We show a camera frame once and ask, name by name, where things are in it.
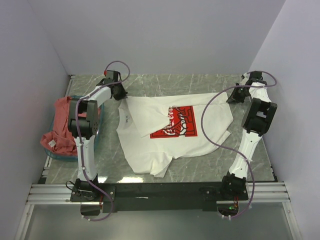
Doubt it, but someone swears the white Coca-Cola t-shirt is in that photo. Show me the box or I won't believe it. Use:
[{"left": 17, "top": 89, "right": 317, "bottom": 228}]
[{"left": 116, "top": 92, "right": 234, "bottom": 178}]

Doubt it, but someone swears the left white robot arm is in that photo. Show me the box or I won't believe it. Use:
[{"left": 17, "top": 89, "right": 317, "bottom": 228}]
[{"left": 67, "top": 70, "right": 128, "bottom": 201}]

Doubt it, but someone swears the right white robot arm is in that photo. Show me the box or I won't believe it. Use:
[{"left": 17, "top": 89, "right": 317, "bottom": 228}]
[{"left": 219, "top": 70, "right": 278, "bottom": 200}]

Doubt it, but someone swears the red t-shirt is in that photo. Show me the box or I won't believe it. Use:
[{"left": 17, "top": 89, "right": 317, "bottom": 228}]
[{"left": 40, "top": 96, "right": 101, "bottom": 158}]

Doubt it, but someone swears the teal plastic basket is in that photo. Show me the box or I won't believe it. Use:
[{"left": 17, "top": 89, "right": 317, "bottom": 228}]
[{"left": 43, "top": 94, "right": 105, "bottom": 163}]

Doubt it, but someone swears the black base beam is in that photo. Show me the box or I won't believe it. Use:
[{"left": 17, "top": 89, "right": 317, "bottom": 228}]
[{"left": 70, "top": 182, "right": 249, "bottom": 213}]

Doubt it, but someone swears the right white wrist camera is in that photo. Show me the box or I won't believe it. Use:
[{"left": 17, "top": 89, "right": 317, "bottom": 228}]
[{"left": 240, "top": 72, "right": 249, "bottom": 85}]

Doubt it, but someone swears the aluminium frame rail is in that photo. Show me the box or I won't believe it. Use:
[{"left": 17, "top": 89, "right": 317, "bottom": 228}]
[{"left": 26, "top": 182, "right": 291, "bottom": 205}]

